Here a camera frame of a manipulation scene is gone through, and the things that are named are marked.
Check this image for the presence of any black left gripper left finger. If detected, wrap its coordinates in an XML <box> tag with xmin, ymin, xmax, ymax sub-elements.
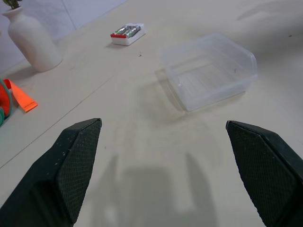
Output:
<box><xmin>0</xmin><ymin>117</ymin><xmax>103</xmax><ymax>227</ymax></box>

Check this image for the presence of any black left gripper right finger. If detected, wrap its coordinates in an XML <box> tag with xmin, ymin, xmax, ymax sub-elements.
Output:
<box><xmin>225</xmin><ymin>120</ymin><xmax>303</xmax><ymax>227</ymax></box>

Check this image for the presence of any clear plastic container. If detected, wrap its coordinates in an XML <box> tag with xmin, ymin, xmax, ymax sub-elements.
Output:
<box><xmin>155</xmin><ymin>32</ymin><xmax>258</xmax><ymax>113</ymax></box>

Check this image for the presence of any white ceramic vase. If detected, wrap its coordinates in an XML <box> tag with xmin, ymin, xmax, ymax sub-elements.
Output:
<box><xmin>1</xmin><ymin>5</ymin><xmax>63</xmax><ymax>73</ymax></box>

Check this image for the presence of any green silver battery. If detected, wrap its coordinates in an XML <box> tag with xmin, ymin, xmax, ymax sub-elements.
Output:
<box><xmin>115</xmin><ymin>25</ymin><xmax>129</xmax><ymax>35</ymax></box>
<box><xmin>125</xmin><ymin>26</ymin><xmax>141</xmax><ymax>38</ymax></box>

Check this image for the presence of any white battery case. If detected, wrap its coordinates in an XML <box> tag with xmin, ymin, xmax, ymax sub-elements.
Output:
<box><xmin>110</xmin><ymin>22</ymin><xmax>147</xmax><ymax>46</ymax></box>

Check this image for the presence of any green plant in vase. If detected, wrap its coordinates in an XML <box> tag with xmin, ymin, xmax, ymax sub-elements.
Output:
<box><xmin>6</xmin><ymin>0</ymin><xmax>23</xmax><ymax>10</ymax></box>

